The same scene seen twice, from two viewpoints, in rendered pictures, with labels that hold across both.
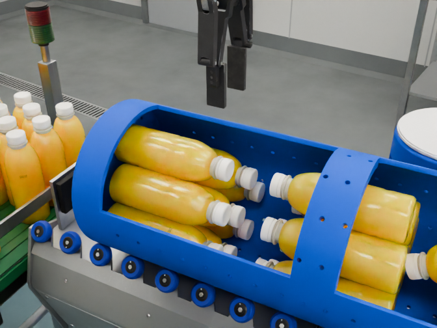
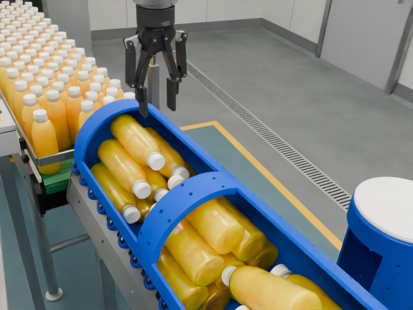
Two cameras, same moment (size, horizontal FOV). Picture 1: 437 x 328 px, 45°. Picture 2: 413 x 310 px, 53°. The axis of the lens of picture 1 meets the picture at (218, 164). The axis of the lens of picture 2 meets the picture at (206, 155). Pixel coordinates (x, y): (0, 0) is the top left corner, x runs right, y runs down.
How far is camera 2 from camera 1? 0.51 m
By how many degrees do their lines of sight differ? 23
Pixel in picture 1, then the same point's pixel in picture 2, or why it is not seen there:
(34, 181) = not seen: hidden behind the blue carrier
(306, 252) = (145, 229)
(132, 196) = (104, 159)
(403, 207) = (220, 226)
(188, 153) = (137, 143)
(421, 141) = (365, 201)
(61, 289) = (77, 206)
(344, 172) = (196, 186)
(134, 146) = (117, 129)
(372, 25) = not seen: outside the picture
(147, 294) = (104, 227)
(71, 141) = not seen: hidden behind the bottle
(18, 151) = (85, 114)
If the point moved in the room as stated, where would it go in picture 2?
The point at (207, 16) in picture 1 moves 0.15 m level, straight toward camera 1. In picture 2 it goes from (128, 53) to (73, 77)
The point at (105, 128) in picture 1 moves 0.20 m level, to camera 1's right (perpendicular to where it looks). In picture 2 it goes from (102, 112) to (166, 133)
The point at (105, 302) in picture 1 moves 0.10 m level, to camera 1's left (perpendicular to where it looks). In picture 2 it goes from (90, 223) to (65, 211)
